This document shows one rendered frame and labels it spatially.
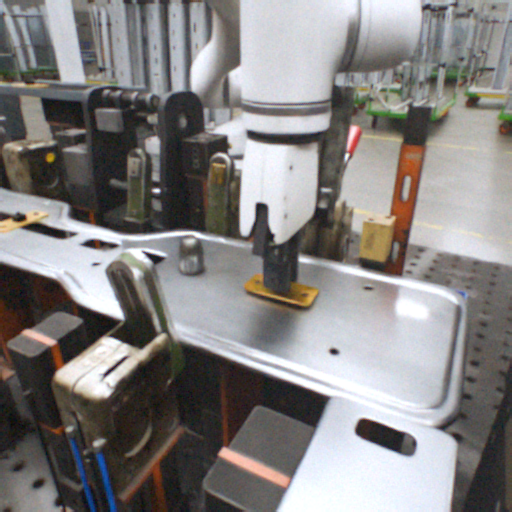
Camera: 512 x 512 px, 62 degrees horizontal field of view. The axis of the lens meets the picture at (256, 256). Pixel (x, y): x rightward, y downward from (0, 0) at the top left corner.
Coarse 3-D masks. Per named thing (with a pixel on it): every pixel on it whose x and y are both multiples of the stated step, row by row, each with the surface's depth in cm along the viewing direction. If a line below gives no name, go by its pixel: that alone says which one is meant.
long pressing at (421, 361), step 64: (0, 192) 82; (0, 256) 59; (64, 256) 58; (256, 256) 58; (192, 320) 45; (256, 320) 45; (320, 320) 45; (384, 320) 45; (448, 320) 45; (320, 384) 37; (384, 384) 37; (448, 384) 37
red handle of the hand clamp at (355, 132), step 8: (352, 128) 63; (352, 136) 62; (360, 136) 63; (352, 144) 62; (352, 152) 61; (344, 168) 60; (328, 192) 58; (320, 200) 58; (328, 200) 57; (320, 208) 57; (328, 208) 57
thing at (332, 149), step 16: (336, 96) 50; (352, 96) 52; (336, 112) 54; (352, 112) 54; (336, 128) 54; (320, 144) 55; (336, 144) 55; (320, 160) 56; (336, 160) 54; (320, 176) 57; (336, 176) 55; (320, 192) 59; (336, 192) 56
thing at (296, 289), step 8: (256, 280) 51; (248, 288) 50; (256, 288) 49; (264, 288) 49; (296, 288) 49; (304, 288) 49; (312, 288) 49; (272, 296) 48; (280, 296) 48; (288, 296) 48; (296, 296) 48; (312, 296) 48; (304, 304) 47
